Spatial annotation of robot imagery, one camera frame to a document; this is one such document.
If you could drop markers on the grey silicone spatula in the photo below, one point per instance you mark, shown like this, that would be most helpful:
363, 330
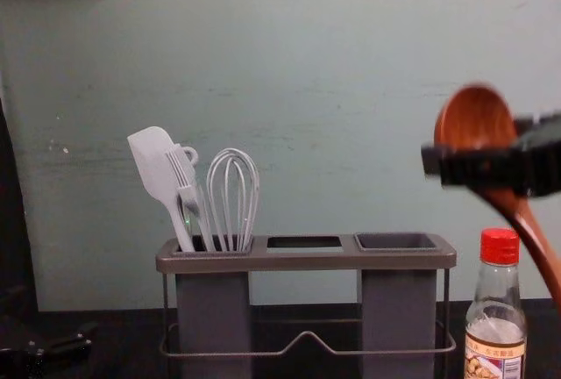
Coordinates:
151, 159

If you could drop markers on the brown wooden spoon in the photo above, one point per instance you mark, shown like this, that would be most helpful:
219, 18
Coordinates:
475, 118

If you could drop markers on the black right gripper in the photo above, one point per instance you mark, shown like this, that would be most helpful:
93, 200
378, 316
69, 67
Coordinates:
543, 155

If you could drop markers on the grey metal utensil rack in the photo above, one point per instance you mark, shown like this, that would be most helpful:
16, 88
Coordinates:
307, 258

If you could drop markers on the grey silicone whisk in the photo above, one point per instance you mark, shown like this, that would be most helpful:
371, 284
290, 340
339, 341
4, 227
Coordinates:
232, 195

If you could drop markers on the grey plastic utensil cup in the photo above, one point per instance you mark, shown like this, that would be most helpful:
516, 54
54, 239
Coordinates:
396, 309
215, 309

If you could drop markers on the grey slotted utensil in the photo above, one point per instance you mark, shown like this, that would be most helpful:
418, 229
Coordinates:
182, 173

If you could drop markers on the red plastic bottle cap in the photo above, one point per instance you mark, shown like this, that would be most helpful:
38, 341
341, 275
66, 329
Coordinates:
499, 245

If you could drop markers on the clear glass bottle with label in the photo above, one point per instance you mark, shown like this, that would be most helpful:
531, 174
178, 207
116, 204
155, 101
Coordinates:
495, 309

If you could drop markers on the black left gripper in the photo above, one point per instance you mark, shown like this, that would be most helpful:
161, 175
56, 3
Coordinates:
22, 361

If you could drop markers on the black table cloth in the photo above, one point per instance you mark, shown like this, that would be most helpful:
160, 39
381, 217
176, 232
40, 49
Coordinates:
285, 366

